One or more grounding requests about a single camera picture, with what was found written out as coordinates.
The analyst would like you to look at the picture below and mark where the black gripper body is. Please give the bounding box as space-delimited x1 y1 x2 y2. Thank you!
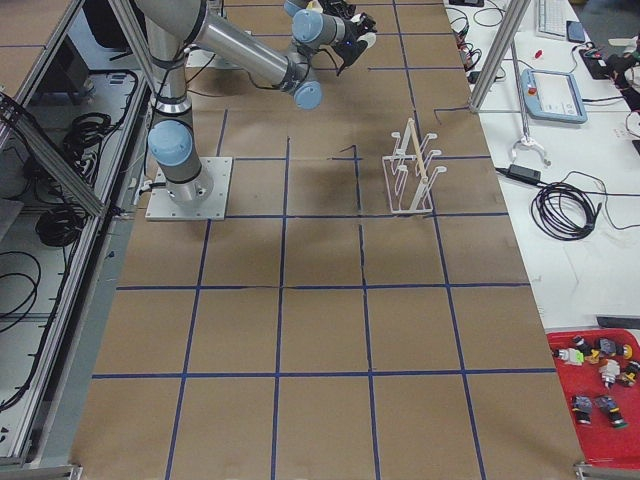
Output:
335 21 367 66
319 0 356 18

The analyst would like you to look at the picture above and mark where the white cup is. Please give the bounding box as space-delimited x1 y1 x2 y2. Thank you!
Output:
353 14 377 49

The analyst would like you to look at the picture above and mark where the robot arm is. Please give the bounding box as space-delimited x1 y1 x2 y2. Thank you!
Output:
283 0 356 20
136 1 376 202

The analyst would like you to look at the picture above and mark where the white keyboard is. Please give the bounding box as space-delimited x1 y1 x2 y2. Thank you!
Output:
534 0 585 43

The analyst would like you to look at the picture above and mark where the teach pendant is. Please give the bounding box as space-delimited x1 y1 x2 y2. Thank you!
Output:
520 69 588 124

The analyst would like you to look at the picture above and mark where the white plastic clamp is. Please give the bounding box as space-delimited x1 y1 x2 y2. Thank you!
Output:
510 137 551 167

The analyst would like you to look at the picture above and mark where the black power adapter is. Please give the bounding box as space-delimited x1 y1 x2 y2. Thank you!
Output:
507 164 541 185

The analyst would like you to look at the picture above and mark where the red parts tray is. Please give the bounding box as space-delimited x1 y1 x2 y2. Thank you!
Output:
547 329 639 470

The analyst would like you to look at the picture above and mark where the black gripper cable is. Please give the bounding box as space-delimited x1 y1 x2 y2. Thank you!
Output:
314 45 351 77

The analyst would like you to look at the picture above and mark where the white wire cup rack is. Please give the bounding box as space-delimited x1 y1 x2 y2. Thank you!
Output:
382 118 447 215

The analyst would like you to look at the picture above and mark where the aluminium frame post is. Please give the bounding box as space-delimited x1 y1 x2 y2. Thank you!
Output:
468 0 530 113

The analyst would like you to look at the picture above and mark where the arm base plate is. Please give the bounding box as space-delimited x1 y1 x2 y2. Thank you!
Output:
146 157 233 221

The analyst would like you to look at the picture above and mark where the coiled black cable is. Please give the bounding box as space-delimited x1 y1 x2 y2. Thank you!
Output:
530 170 640 244

